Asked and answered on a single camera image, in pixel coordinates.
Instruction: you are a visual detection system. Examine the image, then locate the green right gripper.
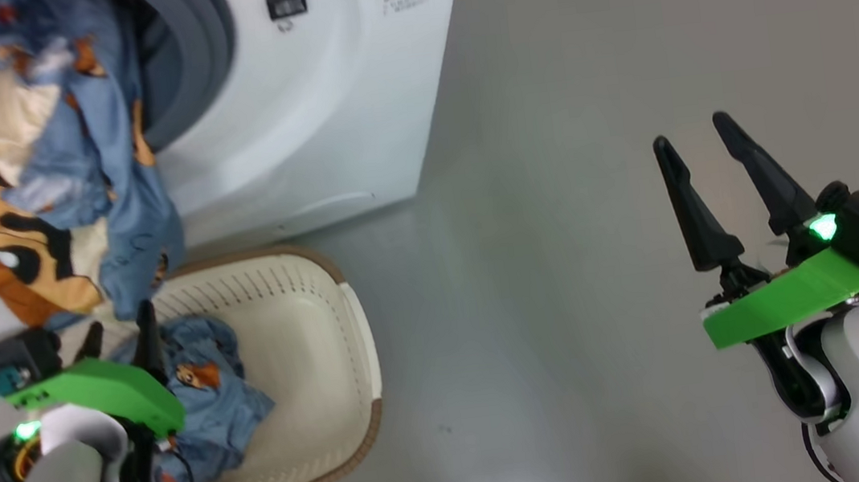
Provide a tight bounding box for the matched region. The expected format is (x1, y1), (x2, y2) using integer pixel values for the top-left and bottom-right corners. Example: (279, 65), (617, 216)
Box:
(650, 95), (859, 355)

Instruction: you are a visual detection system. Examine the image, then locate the cream perforated laundry basket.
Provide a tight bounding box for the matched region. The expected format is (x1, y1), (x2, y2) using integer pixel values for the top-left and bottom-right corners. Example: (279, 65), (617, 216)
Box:
(89, 236), (395, 482)

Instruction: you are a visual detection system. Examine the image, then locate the round white filter cover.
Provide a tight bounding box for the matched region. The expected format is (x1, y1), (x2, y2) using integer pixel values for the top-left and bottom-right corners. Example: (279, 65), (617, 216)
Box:
(276, 190), (379, 235)

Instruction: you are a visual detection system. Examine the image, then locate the white front-load washing machine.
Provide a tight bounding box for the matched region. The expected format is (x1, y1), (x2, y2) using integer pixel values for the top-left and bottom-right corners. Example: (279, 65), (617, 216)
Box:
(0, 0), (503, 351)

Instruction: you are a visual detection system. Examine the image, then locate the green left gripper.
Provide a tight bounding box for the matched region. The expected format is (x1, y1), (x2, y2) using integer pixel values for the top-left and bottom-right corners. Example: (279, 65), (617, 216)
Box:
(0, 297), (190, 455)

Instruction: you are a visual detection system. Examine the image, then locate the blue garment with cream lining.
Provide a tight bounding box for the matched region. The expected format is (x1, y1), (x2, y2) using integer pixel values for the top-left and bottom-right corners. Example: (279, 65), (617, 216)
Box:
(0, 0), (194, 337)

